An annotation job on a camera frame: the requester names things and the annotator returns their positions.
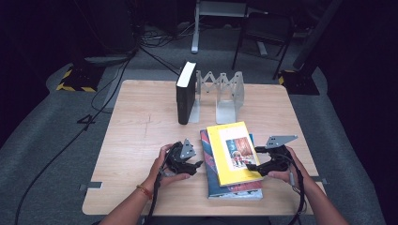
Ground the dark slanted post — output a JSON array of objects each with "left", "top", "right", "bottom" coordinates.
[{"left": 292, "top": 0, "right": 345, "bottom": 71}]

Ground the yellow book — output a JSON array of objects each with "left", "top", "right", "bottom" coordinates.
[{"left": 206, "top": 121, "right": 264, "bottom": 188}]

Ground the black hardcover book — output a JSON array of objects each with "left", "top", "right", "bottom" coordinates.
[{"left": 176, "top": 61, "right": 198, "bottom": 126}]

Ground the thick blue book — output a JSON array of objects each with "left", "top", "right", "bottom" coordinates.
[{"left": 207, "top": 133, "right": 264, "bottom": 202}]

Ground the long black floor cable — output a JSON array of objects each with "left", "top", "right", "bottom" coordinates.
[{"left": 13, "top": 46, "right": 140, "bottom": 225}]

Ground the black chair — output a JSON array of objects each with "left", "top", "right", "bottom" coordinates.
[{"left": 231, "top": 11, "right": 297, "bottom": 81}]

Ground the right hand-held gripper cable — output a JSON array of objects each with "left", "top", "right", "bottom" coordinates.
[{"left": 283, "top": 153, "right": 307, "bottom": 225}]

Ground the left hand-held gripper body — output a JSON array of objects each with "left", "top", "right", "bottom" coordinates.
[{"left": 164, "top": 138, "right": 197, "bottom": 174}]

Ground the red and blue illustrated book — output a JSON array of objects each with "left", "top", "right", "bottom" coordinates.
[{"left": 199, "top": 129, "right": 263, "bottom": 192}]

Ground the person's left hand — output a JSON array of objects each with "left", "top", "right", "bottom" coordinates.
[{"left": 145, "top": 143, "right": 191, "bottom": 191}]

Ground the black equipment cabinet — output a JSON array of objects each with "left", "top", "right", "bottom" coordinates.
[{"left": 71, "top": 0, "right": 140, "bottom": 65}]

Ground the grey tape tab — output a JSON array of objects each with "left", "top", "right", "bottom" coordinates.
[
  {"left": 79, "top": 181, "right": 103, "bottom": 192},
  {"left": 309, "top": 175, "right": 329, "bottom": 186}
]

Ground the black yellow striped base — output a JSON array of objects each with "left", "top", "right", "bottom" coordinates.
[
  {"left": 55, "top": 64, "right": 106, "bottom": 94},
  {"left": 277, "top": 68, "right": 321, "bottom": 97}
]

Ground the hand-held gripper cable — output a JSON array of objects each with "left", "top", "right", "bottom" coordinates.
[
  {"left": 283, "top": 153, "right": 307, "bottom": 225},
  {"left": 144, "top": 146, "right": 176, "bottom": 225}
]

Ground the left hand-held gripper cable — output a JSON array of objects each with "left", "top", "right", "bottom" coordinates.
[{"left": 144, "top": 146, "right": 176, "bottom": 225}]

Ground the bundle of floor cables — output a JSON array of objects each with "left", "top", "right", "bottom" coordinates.
[{"left": 140, "top": 22, "right": 196, "bottom": 49}]

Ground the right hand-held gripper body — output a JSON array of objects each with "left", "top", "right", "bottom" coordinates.
[{"left": 265, "top": 134, "right": 299, "bottom": 173}]

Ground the grey metal desk stand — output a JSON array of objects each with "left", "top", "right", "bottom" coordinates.
[{"left": 191, "top": 0, "right": 249, "bottom": 55}]

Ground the white expandable book rack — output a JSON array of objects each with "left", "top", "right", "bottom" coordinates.
[{"left": 188, "top": 70, "right": 245, "bottom": 125}]

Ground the orange bracelet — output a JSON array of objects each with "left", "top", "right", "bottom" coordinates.
[{"left": 135, "top": 184, "right": 154, "bottom": 202}]

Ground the person's right hand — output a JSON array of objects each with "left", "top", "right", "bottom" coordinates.
[{"left": 267, "top": 146, "right": 314, "bottom": 191}]

